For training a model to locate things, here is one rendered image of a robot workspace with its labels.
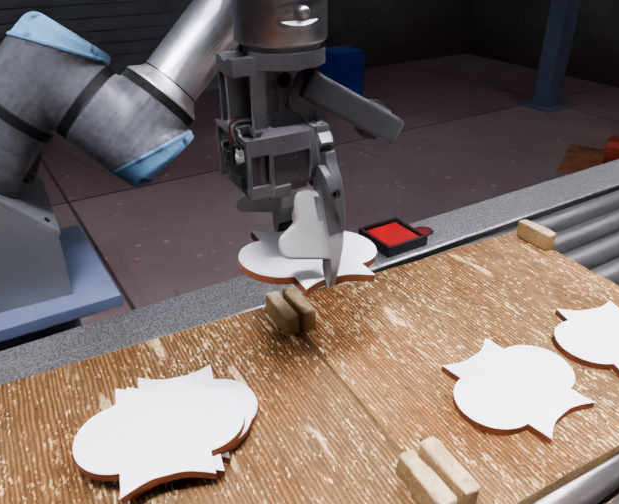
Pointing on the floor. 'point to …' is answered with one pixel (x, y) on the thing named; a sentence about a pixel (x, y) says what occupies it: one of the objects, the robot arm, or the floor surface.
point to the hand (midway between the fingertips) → (309, 252)
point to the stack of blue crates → (345, 67)
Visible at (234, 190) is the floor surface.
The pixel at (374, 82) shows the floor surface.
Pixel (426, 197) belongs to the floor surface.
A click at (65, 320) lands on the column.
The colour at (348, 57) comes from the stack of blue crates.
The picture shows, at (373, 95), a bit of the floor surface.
